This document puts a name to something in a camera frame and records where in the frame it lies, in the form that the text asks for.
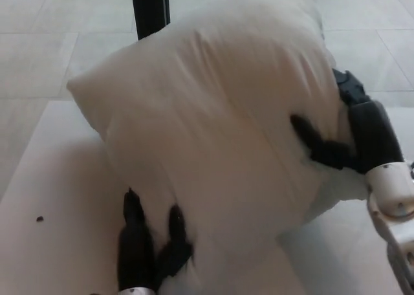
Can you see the small dark crumb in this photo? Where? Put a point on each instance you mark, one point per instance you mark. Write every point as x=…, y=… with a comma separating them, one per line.
x=39, y=218

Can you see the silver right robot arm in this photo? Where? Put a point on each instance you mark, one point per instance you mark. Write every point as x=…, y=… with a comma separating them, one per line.
x=393, y=211

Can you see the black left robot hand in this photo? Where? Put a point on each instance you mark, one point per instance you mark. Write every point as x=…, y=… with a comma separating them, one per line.
x=137, y=253

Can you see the black metal post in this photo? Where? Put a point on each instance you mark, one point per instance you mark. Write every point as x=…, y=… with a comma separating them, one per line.
x=150, y=12

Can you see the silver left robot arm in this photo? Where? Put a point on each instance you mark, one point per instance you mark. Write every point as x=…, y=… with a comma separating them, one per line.
x=134, y=291

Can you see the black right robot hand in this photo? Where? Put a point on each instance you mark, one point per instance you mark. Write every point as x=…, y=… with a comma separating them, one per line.
x=365, y=136

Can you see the white square pillow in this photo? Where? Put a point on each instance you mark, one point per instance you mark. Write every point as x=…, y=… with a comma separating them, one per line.
x=207, y=139

